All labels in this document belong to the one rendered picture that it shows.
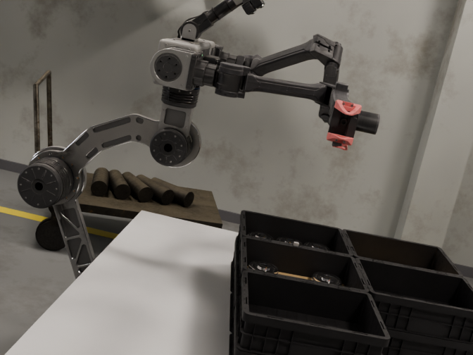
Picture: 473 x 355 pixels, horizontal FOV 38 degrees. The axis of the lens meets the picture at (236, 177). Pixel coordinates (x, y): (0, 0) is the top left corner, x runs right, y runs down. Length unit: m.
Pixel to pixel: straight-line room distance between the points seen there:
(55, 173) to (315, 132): 2.93
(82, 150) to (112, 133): 0.14
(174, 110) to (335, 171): 2.90
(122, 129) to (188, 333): 0.90
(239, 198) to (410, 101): 1.49
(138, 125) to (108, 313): 0.80
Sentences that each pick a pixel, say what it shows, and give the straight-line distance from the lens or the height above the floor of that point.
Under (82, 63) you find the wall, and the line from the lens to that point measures 5.51.
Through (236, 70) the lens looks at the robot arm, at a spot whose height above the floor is 1.49.
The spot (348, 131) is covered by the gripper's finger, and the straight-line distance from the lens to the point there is 1.80.
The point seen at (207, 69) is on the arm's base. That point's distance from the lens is 2.24.
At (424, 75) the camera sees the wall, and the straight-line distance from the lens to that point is 5.23.
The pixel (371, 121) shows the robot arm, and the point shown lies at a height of 1.46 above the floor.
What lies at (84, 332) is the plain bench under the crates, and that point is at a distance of 2.09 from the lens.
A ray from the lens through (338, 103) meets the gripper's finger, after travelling 1.77.
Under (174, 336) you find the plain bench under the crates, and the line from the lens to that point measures 2.14.
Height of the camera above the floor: 1.71
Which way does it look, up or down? 15 degrees down
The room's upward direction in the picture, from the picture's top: 12 degrees clockwise
